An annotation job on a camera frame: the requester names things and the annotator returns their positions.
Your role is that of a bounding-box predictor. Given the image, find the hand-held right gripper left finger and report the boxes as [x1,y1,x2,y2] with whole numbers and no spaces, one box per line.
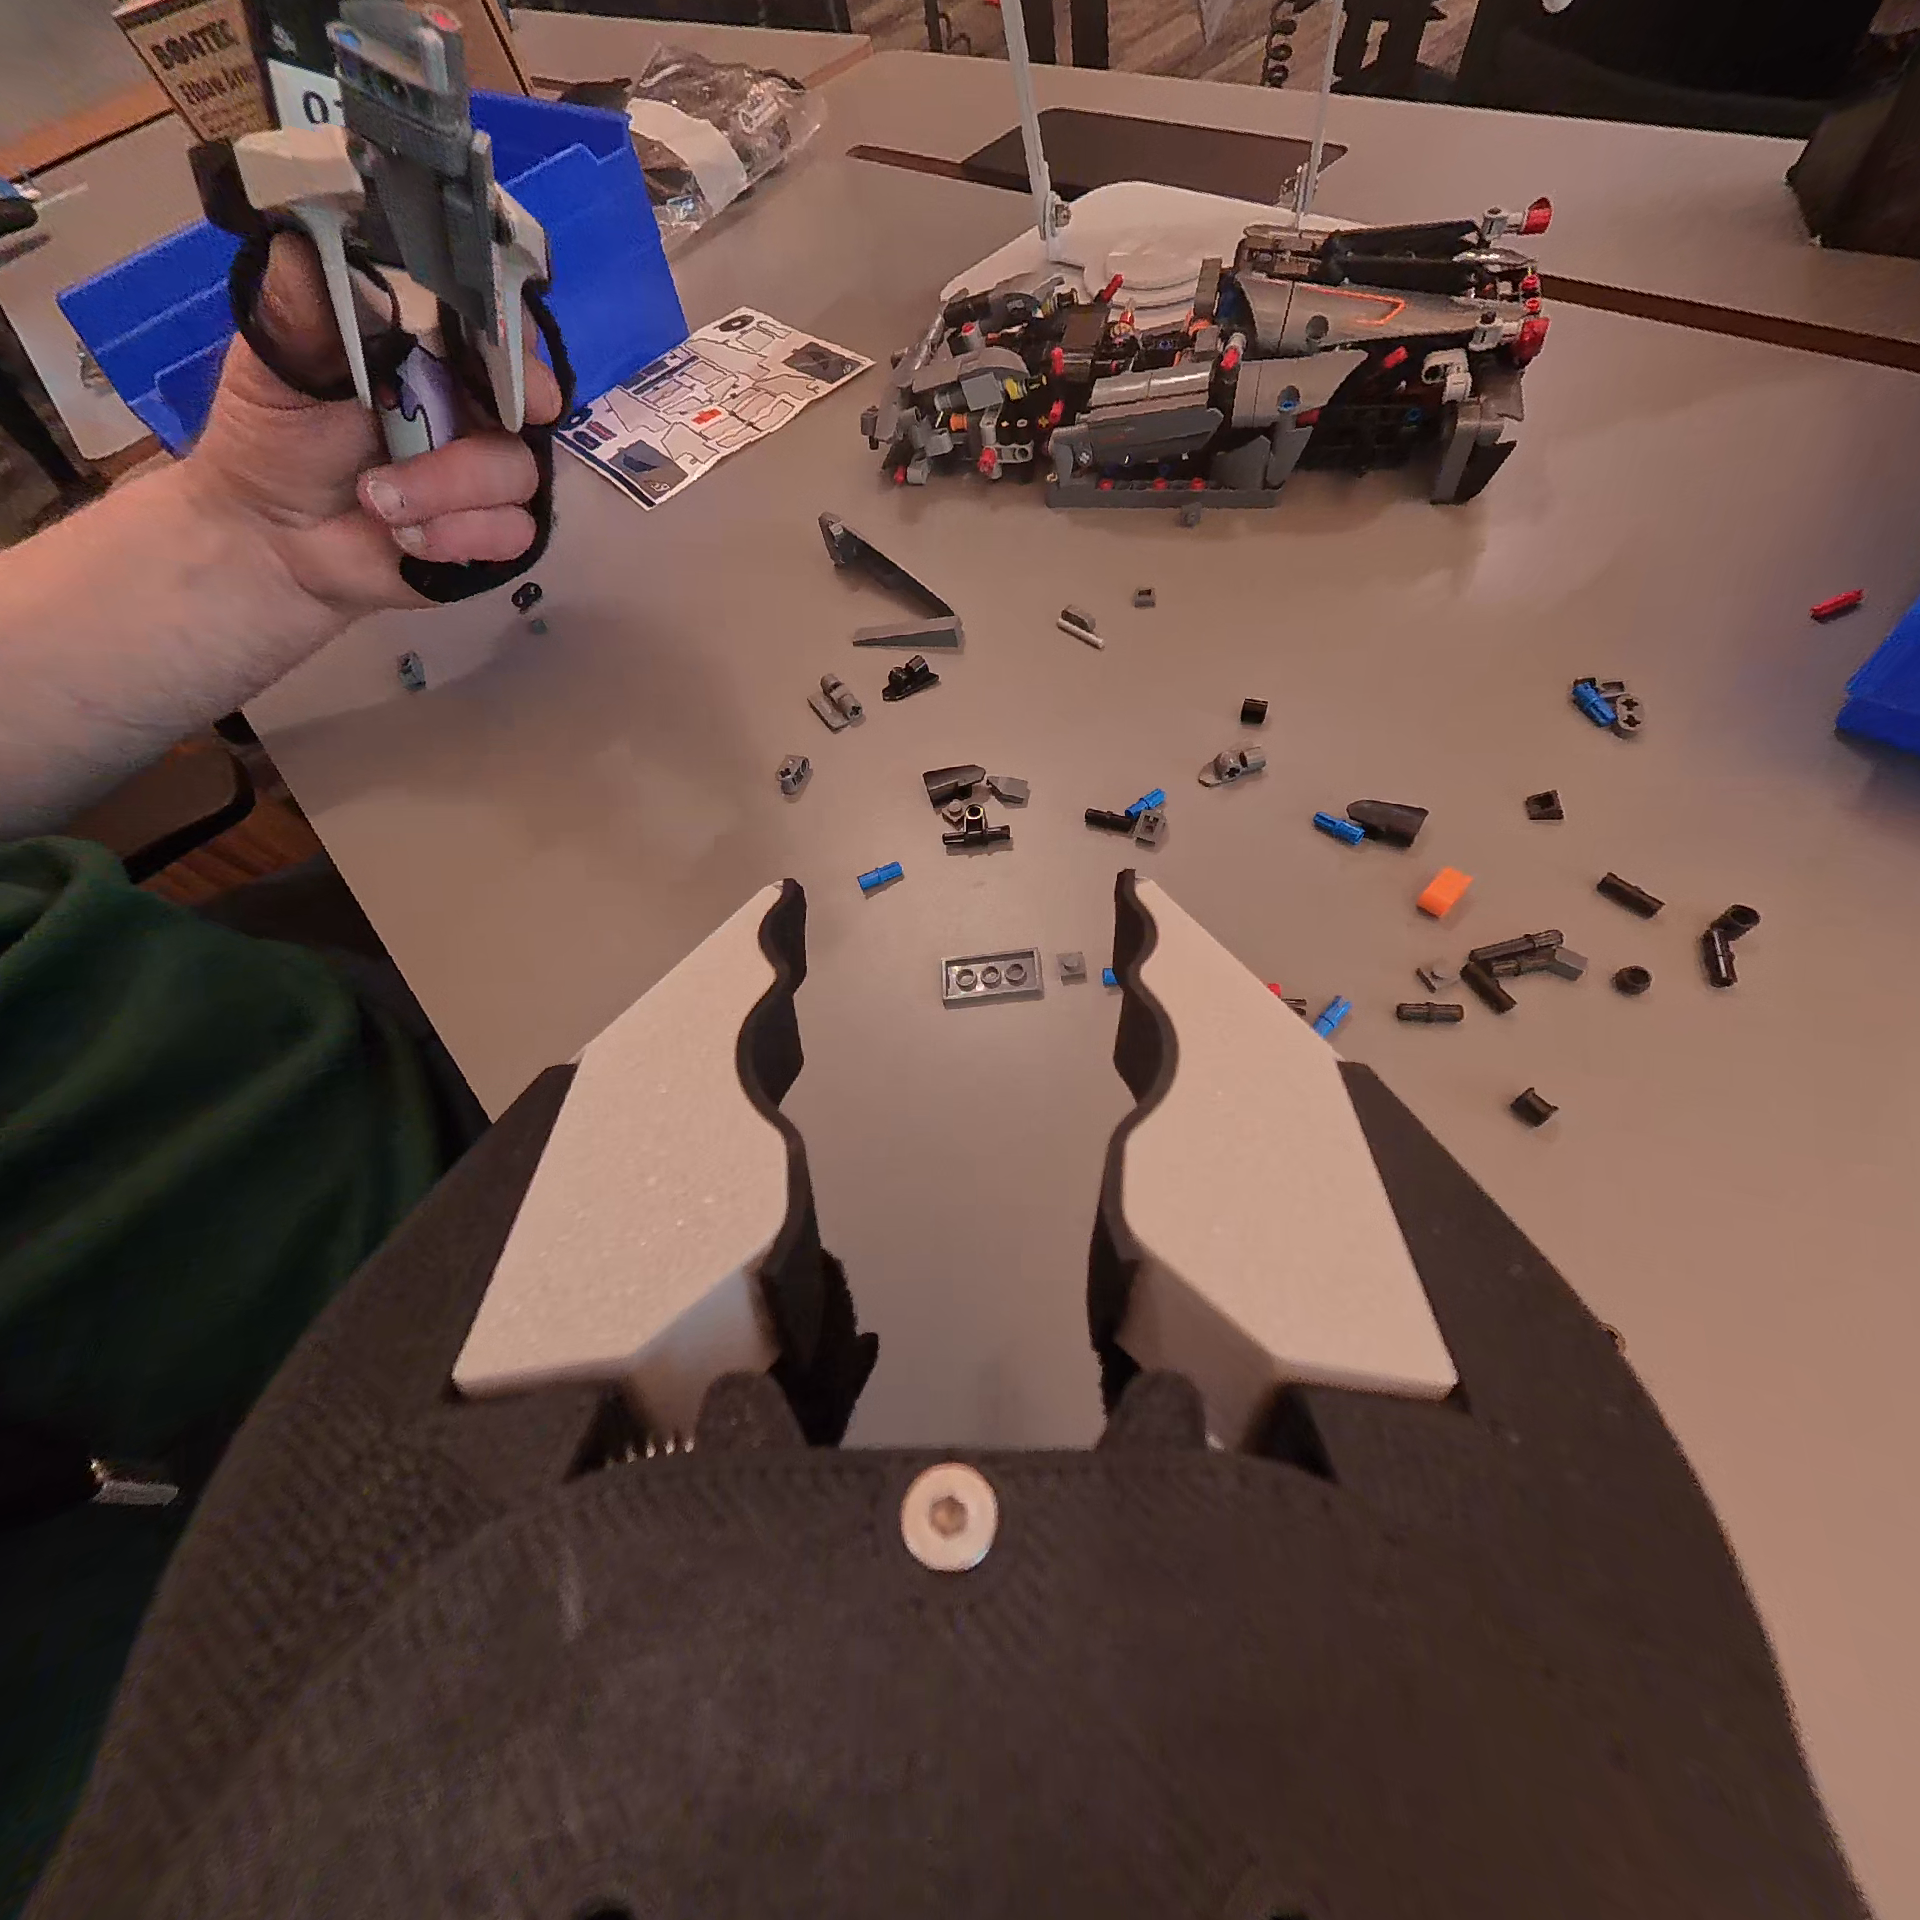
[448,879,827,1440]

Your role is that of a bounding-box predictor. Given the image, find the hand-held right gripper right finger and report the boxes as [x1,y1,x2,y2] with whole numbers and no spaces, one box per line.
[1089,867,1465,1448]

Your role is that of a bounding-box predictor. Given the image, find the blue plastic bin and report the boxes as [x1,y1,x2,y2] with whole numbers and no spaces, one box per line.
[1839,599,1920,753]
[55,89,692,451]

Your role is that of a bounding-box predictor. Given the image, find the grey lego panel assembly red pins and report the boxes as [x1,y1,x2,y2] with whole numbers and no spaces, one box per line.
[327,0,498,344]

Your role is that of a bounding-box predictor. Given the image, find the long grey lego beam panel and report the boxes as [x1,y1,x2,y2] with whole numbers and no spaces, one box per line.
[815,515,961,618]

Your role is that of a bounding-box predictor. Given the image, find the grey black lego car model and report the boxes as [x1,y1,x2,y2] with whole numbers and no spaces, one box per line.
[860,196,1553,532]

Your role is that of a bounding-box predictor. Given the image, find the white lego sticker sheet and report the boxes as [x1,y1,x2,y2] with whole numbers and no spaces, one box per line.
[555,308,874,510]

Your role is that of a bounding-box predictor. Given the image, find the black grey lego connector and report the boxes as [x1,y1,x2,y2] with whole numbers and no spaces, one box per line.
[1415,929,1590,1013]

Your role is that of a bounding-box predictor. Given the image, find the person's left hand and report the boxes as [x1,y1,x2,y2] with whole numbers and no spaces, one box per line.
[181,238,571,616]

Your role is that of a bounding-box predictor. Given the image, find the brown cardboard box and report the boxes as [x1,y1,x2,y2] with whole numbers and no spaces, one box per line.
[111,0,531,151]

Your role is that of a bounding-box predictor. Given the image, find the clear plastic parts bag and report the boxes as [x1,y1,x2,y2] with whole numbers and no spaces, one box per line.
[576,43,827,225]

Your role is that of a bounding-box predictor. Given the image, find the person's green shirt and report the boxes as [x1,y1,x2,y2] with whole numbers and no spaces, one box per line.
[0,831,453,1861]

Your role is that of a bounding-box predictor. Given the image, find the white book stand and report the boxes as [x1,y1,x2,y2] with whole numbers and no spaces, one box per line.
[945,0,1354,324]

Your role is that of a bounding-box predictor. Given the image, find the dark bag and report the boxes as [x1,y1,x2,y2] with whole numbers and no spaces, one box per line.
[1787,58,1920,255]

